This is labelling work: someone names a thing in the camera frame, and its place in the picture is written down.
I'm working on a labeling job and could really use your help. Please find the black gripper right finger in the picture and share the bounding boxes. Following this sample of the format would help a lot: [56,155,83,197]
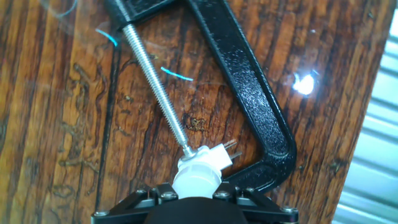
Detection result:
[212,182,300,224]

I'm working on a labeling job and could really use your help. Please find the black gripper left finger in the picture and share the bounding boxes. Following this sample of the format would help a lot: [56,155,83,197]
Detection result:
[91,182,180,224]

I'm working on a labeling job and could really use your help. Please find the white plug-in lamp socket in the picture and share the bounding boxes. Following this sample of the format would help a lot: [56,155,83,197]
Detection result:
[177,138,243,180]

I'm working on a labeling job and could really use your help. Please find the black C-clamp with steel screw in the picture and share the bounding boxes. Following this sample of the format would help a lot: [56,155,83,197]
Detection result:
[104,0,298,194]

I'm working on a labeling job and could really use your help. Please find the brown wooden board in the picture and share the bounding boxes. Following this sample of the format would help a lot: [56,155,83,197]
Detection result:
[0,0,397,224]

